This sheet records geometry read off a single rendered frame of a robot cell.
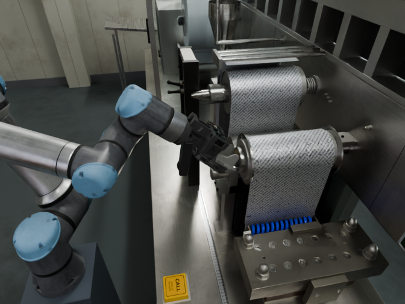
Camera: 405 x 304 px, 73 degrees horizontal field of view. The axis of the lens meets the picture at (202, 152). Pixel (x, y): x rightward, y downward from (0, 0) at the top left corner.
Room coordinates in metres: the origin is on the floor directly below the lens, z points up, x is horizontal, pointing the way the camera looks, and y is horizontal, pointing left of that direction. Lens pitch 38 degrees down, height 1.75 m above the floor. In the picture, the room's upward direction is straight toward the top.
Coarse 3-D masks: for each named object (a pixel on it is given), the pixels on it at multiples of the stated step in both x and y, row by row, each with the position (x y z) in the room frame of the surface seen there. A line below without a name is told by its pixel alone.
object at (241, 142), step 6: (240, 144) 0.62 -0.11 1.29; (336, 144) 0.61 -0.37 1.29; (246, 150) 0.58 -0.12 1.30; (336, 150) 0.60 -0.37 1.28; (246, 156) 0.57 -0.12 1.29; (336, 156) 0.59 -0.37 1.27; (246, 162) 0.56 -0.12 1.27; (246, 168) 0.56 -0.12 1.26; (240, 174) 0.60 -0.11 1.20; (246, 174) 0.55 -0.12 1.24
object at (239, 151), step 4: (236, 148) 0.61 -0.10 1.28; (240, 148) 0.61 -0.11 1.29; (236, 152) 0.61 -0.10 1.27; (240, 152) 0.59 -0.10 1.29; (244, 152) 0.59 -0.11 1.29; (240, 156) 0.58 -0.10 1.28; (244, 156) 0.58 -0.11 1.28; (240, 160) 0.57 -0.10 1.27; (244, 160) 0.57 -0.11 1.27; (236, 164) 0.60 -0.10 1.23; (240, 164) 0.57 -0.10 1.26; (244, 164) 0.57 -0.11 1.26; (240, 168) 0.57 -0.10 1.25; (244, 168) 0.57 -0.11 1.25; (240, 172) 0.57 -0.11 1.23; (244, 172) 0.57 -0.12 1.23
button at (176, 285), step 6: (168, 276) 0.43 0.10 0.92; (174, 276) 0.43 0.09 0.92; (180, 276) 0.43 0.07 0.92; (168, 282) 0.41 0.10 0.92; (174, 282) 0.41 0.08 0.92; (180, 282) 0.41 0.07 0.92; (186, 282) 0.42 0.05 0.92; (168, 288) 0.40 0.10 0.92; (174, 288) 0.40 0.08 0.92; (180, 288) 0.40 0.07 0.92; (186, 288) 0.40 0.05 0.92; (168, 294) 0.38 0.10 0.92; (174, 294) 0.38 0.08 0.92; (180, 294) 0.38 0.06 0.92; (186, 294) 0.38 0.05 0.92; (168, 300) 0.37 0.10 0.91; (174, 300) 0.37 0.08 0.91
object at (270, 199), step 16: (304, 176) 0.57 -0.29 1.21; (320, 176) 0.58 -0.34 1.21; (256, 192) 0.55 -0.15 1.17; (272, 192) 0.56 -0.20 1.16; (288, 192) 0.56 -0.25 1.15; (304, 192) 0.57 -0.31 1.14; (320, 192) 0.58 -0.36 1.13; (256, 208) 0.55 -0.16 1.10; (272, 208) 0.56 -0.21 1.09; (288, 208) 0.57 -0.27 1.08; (304, 208) 0.58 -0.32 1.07
